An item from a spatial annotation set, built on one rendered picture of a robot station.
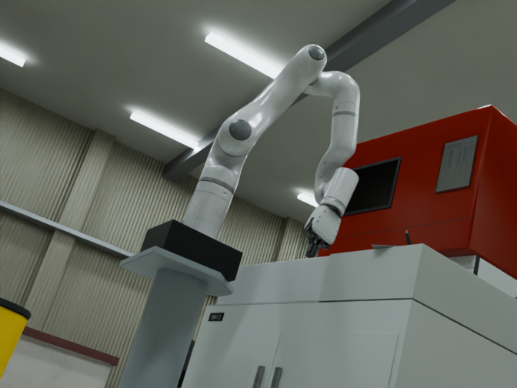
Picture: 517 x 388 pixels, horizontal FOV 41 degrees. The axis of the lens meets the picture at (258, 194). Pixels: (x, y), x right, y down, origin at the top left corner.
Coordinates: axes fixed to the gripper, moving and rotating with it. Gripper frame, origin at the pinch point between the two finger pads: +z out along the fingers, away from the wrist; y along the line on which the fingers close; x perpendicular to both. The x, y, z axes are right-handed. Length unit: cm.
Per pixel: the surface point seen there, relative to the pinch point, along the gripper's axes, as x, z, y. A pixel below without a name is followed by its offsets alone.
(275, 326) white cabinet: -2.5, 26.6, -1.1
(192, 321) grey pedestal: -10.3, 37.6, 20.3
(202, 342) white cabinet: -40, 32, -2
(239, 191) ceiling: -698, -385, -288
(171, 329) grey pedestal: -10, 43, 25
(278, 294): -4.9, 16.4, 1.1
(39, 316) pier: -741, -73, -143
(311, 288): 10.0, 15.1, 1.3
